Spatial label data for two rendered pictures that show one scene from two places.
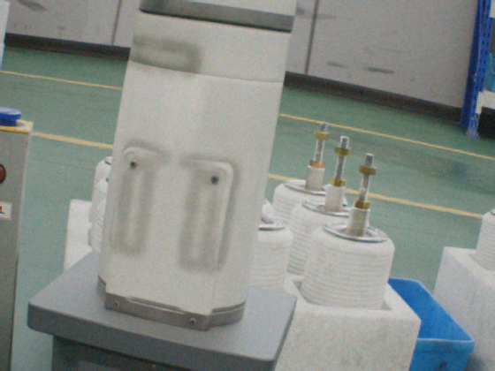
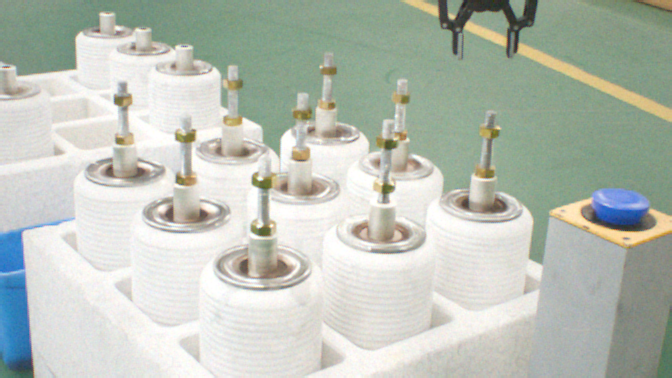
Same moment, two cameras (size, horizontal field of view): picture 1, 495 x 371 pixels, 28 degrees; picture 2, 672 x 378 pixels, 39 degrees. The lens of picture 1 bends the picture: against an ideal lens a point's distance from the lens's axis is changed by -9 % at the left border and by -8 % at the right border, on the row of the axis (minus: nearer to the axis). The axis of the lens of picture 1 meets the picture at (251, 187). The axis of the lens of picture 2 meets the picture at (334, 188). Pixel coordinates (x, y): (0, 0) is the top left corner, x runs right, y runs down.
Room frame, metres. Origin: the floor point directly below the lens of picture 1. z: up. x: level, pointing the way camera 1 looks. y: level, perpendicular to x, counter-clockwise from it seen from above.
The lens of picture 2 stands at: (1.57, 0.75, 0.58)
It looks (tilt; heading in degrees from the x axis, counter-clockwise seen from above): 22 degrees down; 242
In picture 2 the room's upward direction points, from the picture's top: 3 degrees clockwise
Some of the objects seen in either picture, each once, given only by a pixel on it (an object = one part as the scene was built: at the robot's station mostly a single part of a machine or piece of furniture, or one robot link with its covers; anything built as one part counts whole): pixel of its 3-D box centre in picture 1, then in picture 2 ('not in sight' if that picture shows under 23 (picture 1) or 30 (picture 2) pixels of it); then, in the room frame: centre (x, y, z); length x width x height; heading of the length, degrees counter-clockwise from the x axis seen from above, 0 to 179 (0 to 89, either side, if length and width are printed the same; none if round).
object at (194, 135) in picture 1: (188, 162); not in sight; (0.60, 0.04, 0.39); 0.09 x 0.09 x 0.17; 84
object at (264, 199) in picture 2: not in sight; (263, 205); (1.31, 0.15, 0.30); 0.01 x 0.01 x 0.08; 12
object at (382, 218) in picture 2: not in sight; (382, 219); (1.20, 0.13, 0.26); 0.02 x 0.02 x 0.03
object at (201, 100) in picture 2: not in sight; (185, 133); (1.18, -0.43, 0.16); 0.10 x 0.10 x 0.18
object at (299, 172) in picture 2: not in sight; (299, 175); (1.22, 0.02, 0.26); 0.02 x 0.02 x 0.03
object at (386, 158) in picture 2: not in sight; (386, 165); (1.20, 0.13, 0.31); 0.01 x 0.01 x 0.08; 46
